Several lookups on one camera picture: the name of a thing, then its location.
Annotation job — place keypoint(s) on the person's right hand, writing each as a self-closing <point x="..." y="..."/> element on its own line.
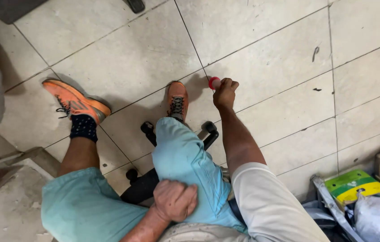
<point x="224" y="95"/>

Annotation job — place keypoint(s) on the person's left hand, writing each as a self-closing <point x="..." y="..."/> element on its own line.
<point x="173" y="200"/>

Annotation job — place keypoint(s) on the person's right fingers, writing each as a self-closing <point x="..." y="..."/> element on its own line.
<point x="229" y="85"/>

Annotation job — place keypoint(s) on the person's left fingers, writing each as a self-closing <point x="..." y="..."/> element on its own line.
<point x="188" y="201"/>

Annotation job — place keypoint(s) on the small red round cap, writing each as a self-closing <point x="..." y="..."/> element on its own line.
<point x="214" y="83"/>

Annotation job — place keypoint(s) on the light blue shorts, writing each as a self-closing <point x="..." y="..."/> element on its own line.
<point x="183" y="158"/>

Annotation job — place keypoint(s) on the black swivel chair base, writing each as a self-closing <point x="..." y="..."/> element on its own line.
<point x="143" y="188"/>

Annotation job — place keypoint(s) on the black belt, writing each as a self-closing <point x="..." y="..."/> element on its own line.
<point x="237" y="211"/>

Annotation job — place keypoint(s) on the orange sports shoe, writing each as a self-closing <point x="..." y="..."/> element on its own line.
<point x="177" y="97"/>
<point x="75" y="100"/>

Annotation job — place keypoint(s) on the grey sock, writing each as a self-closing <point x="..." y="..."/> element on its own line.
<point x="177" y="117"/>

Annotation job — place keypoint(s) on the white shirt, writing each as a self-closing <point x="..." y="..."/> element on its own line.
<point x="270" y="208"/>

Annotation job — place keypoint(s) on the person's left leg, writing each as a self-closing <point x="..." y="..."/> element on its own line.
<point x="77" y="156"/>

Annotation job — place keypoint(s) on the black object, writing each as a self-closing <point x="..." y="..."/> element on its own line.
<point x="136" y="5"/>

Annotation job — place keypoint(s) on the dark dotted sock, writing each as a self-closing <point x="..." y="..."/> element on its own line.
<point x="83" y="128"/>

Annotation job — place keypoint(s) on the grey metal bar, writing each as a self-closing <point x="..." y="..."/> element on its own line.
<point x="331" y="206"/>

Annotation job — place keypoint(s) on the green and yellow box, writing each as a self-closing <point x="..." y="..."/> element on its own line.
<point x="353" y="185"/>

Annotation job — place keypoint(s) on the dark grey mat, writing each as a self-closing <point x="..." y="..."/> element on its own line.
<point x="7" y="9"/>

